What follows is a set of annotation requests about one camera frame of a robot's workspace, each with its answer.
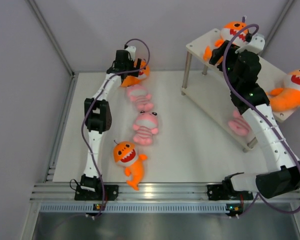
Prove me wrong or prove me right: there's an orange shark plush top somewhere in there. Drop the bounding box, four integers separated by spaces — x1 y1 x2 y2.
120 59 150 87

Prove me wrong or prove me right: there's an orange shark plush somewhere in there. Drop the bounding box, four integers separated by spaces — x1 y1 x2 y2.
113 141 148 191
120 59 150 87
267 69 300 112
213 15 249 48

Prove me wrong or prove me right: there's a pink striped plush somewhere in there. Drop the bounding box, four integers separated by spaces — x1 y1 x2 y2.
126 84 154 112
132 110 159 146

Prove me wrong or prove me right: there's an orange shark plush front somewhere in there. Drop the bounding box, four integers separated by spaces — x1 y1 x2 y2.
113 141 148 191

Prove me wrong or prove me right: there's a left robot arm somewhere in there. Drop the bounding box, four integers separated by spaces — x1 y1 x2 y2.
80 45 143 200

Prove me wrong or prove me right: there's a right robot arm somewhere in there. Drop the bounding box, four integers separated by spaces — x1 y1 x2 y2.
209 24 300 199

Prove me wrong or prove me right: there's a white two-tier shelf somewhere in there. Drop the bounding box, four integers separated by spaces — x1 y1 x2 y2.
182 28 299 151

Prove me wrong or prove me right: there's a pink plush under shelf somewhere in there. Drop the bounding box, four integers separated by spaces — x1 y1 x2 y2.
228 109 251 137

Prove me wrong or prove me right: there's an orange shark plush on shelf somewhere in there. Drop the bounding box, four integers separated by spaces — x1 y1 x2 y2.
267 69 300 112

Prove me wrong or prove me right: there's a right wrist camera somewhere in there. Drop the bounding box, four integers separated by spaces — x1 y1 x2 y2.
235 33 266 54

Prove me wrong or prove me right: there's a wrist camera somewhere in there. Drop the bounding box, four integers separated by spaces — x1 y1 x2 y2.
124 45 137 61
235 33 266 54

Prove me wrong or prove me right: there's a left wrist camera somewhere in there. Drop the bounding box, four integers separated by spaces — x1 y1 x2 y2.
124 45 137 61

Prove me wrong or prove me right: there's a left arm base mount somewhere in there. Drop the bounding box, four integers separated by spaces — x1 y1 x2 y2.
74 184 119 201

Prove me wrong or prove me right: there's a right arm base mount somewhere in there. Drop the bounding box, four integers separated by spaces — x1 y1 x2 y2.
207 184 254 201

